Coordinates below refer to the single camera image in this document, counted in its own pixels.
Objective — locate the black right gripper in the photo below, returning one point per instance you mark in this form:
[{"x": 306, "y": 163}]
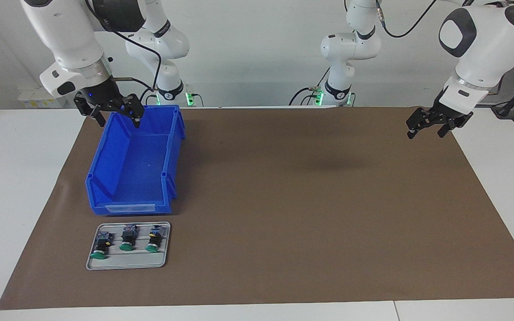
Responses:
[{"x": 101, "y": 96}]

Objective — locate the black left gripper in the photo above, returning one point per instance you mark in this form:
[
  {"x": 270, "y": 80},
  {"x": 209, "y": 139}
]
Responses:
[{"x": 444, "y": 113}]

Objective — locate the green push button switch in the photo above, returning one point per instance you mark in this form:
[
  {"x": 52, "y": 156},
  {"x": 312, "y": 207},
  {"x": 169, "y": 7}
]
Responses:
[
  {"x": 128, "y": 238},
  {"x": 154, "y": 238}
]

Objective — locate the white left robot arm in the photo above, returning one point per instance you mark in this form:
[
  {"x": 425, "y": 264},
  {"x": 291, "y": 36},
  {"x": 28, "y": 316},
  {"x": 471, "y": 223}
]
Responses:
[{"x": 484, "y": 40}]

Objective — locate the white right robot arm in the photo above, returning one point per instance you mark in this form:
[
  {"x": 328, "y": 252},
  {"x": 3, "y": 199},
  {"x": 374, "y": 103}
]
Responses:
[{"x": 69, "y": 31}]

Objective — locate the green push button patterned block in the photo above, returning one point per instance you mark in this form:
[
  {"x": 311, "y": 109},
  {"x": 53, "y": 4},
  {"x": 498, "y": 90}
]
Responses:
[{"x": 101, "y": 244}]

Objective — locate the blue plastic storage bin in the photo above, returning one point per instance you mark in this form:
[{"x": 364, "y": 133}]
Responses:
[{"x": 136, "y": 178}]

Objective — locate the white box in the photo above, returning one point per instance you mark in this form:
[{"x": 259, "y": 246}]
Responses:
[{"x": 34, "y": 100}]

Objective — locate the grey metal tray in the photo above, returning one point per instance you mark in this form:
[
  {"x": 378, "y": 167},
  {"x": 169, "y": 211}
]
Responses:
[{"x": 127, "y": 261}]

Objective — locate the brown table mat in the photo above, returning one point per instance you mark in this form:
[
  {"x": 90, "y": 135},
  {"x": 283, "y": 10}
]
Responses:
[{"x": 306, "y": 223}]

